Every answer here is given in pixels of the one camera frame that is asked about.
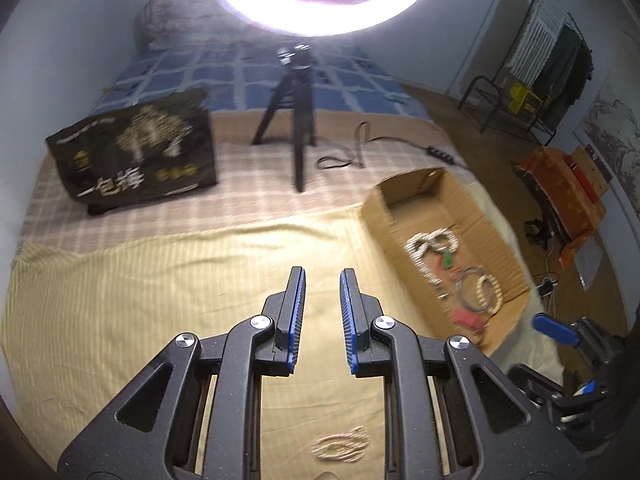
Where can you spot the black clamp on floor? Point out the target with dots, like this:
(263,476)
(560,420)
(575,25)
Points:
(537,232)

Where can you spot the grey flat panel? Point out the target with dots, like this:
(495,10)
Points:
(590,265)

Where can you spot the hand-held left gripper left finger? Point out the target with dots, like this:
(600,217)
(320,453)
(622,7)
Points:
(296,320)

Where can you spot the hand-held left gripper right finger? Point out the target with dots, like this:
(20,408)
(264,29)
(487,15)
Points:
(348,320)

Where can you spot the black clothes rack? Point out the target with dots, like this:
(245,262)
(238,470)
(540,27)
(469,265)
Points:
(480,90)

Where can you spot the black tripod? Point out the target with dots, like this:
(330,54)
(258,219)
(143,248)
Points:
(300,110)

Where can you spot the black bangle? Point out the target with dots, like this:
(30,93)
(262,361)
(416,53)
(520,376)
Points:
(463,292)

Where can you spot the black snack bag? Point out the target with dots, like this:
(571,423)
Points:
(135,155)

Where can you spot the striped white cloth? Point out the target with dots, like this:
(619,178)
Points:
(535,40)

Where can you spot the cardboard box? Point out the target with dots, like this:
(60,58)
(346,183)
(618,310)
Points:
(435,200)

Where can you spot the patterned pillow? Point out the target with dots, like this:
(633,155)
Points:
(170,17)

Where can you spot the plaid bed sheet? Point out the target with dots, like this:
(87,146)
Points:
(250,180)

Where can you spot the red long box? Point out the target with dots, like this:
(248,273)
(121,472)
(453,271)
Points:
(584,177)

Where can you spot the dark hanging clothes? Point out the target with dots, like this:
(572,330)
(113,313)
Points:
(567,80)

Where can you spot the yellow box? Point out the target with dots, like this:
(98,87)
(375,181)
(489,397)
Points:
(522,96)

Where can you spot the green tassel charm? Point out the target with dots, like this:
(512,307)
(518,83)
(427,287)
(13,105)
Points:
(448,260)

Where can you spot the black inline controller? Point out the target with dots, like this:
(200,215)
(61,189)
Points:
(440,154)

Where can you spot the blue checked quilt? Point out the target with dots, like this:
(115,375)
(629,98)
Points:
(225,80)

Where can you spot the yellow striped blanket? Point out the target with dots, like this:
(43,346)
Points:
(150,300)

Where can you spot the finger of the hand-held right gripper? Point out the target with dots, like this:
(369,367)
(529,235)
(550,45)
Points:
(555,329)
(540,387)

